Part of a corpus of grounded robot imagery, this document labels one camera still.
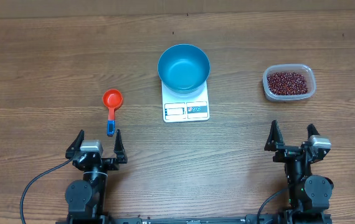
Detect red beans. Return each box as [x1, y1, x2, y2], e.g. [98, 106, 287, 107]
[267, 72, 308, 95]

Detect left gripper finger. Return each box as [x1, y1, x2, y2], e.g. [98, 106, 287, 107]
[113, 129, 128, 164]
[65, 129, 85, 159]

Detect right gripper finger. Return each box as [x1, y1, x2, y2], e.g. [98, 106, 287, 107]
[264, 120, 285, 151]
[307, 124, 320, 140]

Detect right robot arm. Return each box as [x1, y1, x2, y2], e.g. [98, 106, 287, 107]
[257, 120, 334, 223]

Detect clear plastic container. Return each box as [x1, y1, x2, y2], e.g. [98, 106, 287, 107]
[262, 64, 316, 101]

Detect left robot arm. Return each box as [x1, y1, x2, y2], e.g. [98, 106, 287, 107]
[65, 129, 128, 223]

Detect blue bowl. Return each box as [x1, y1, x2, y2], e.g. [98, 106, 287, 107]
[158, 44, 211, 93]

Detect red measuring scoop blue handle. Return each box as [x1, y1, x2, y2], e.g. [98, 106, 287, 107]
[102, 89, 123, 136]

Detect white kitchen scale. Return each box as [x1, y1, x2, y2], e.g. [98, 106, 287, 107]
[161, 82, 210, 123]

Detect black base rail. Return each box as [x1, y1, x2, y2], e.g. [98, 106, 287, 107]
[56, 214, 333, 224]

